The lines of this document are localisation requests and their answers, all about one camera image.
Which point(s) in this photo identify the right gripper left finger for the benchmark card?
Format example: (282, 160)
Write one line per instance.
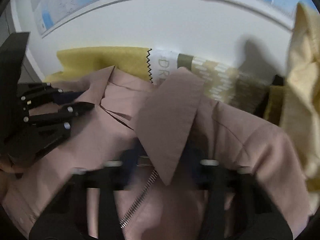
(86, 203)

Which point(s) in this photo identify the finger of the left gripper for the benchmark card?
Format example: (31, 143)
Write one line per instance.
(65, 114)
(43, 95)

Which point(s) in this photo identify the cream jacket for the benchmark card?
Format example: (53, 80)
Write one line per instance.
(300, 114)

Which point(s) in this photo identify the person's left hand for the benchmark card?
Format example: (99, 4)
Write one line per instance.
(7, 172)

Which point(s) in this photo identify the pink zip jacket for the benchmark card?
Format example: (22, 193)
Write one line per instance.
(161, 200)

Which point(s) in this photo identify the mustard garment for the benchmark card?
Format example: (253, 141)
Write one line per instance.
(275, 100)

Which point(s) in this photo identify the patterned bed sheet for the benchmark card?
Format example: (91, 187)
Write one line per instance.
(221, 82)

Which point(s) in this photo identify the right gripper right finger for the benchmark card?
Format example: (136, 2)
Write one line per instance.
(254, 216)

